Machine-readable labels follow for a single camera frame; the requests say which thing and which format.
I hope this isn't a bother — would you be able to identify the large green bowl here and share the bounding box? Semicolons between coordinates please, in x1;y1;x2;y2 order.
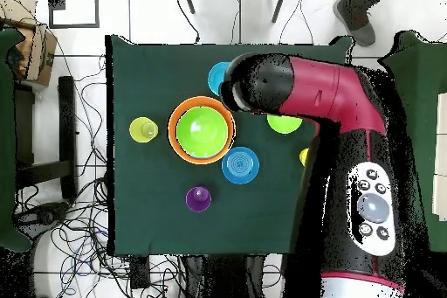
175;106;230;159

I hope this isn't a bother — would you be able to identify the dark grey base foot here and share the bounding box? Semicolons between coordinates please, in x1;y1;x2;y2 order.
15;201;71;239

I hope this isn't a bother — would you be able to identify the small cyan bowl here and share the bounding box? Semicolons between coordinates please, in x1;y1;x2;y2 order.
207;61;232;97

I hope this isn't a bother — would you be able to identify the brown cardboard box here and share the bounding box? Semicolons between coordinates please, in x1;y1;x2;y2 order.
0;0;58;87

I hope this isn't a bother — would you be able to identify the small ribbed blue bowl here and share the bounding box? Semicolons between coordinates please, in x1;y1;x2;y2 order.
221;146;261;185

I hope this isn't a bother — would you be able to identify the white box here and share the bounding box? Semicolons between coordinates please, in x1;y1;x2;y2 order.
431;92;447;222

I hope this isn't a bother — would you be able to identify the dark green tablecloth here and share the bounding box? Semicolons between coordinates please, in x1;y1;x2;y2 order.
104;34;357;257

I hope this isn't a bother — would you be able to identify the small green bowl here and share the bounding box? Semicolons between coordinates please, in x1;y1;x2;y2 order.
266;114;304;135

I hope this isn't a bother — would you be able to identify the purple cup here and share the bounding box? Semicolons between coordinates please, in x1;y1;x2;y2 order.
184;185;213;214

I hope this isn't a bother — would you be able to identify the translucent yellow-green cup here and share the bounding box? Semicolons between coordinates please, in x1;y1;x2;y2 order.
128;116;160;144

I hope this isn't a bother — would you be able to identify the black square floor frame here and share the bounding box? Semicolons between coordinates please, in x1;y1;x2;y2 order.
47;0;100;29

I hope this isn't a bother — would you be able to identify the large orange bowl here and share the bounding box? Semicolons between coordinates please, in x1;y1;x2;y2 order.
168;95;237;166

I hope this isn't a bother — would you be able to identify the black camera tripod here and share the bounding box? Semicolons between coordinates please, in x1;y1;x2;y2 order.
180;0;290;24

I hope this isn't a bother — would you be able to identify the black power box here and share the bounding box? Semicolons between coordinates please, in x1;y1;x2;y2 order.
129;255;152;290

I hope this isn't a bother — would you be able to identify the green cloth covered table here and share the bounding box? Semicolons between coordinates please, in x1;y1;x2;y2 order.
378;30;447;253
0;26;34;253

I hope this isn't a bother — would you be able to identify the person's foot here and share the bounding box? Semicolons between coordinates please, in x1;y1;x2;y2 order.
332;0;377;48

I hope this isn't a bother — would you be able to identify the tangle of floor cables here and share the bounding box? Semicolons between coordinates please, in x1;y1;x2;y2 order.
15;42;182;298

